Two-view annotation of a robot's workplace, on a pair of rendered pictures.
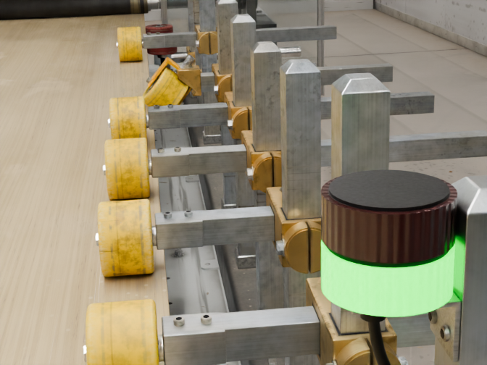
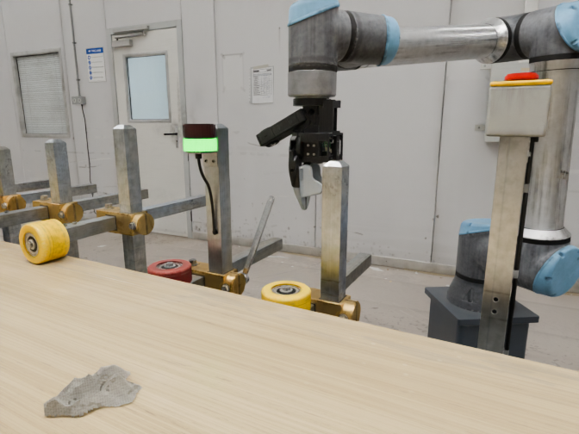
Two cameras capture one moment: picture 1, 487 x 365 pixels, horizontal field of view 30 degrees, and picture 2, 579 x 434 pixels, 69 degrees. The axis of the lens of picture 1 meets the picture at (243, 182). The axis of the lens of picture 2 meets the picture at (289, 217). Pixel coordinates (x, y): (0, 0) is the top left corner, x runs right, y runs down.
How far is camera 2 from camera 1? 0.54 m
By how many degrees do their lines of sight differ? 54
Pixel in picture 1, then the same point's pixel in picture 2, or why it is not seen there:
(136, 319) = (53, 223)
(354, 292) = (202, 145)
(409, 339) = not seen: hidden behind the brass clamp
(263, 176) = (12, 205)
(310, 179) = (67, 186)
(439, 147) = (77, 190)
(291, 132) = (58, 167)
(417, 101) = (45, 182)
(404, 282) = (213, 142)
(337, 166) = (121, 155)
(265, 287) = not seen: hidden behind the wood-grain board
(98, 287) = not seen: outside the picture
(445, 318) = (212, 158)
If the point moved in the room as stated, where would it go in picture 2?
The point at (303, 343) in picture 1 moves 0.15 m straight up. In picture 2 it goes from (110, 226) to (104, 158)
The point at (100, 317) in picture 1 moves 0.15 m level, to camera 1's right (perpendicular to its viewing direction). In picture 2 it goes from (38, 225) to (109, 211)
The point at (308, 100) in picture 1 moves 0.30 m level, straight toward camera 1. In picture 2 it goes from (63, 153) to (128, 160)
